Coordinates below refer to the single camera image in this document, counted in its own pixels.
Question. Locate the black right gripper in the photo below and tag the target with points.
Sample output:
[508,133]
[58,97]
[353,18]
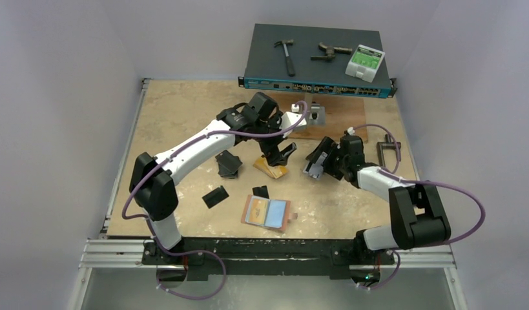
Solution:
[329,156]

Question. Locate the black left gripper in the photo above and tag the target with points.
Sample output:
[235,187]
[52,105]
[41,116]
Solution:
[273,155]

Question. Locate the single black card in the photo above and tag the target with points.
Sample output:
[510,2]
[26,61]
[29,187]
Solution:
[215,197]
[261,191]

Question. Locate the pink leather card holder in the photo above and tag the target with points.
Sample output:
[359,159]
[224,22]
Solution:
[279,215]

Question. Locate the single gold VIP card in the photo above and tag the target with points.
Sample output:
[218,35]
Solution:
[257,209]

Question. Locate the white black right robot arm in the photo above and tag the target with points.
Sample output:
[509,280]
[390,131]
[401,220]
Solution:
[417,215]

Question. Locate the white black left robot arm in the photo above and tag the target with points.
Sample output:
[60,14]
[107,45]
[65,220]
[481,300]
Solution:
[155,178]

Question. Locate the white silver card stack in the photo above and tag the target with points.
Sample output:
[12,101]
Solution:
[313,170]

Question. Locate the brown wooden board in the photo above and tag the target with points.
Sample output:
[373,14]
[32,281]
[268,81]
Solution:
[340,113]

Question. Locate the small claw hammer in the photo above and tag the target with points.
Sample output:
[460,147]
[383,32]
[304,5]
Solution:
[288,61]

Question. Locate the white green electronic box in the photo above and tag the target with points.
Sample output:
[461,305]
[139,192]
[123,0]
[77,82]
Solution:
[364,63]

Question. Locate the rusty metal tool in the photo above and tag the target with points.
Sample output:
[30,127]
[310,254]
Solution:
[330,52]

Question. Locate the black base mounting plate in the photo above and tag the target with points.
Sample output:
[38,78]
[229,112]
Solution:
[338,259]

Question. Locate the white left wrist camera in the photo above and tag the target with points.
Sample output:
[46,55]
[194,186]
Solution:
[294,120]

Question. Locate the metal stand bracket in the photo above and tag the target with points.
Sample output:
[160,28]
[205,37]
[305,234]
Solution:
[316,115]

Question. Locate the dark metal clamp handle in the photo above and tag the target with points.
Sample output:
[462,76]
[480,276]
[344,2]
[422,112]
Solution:
[388,144]

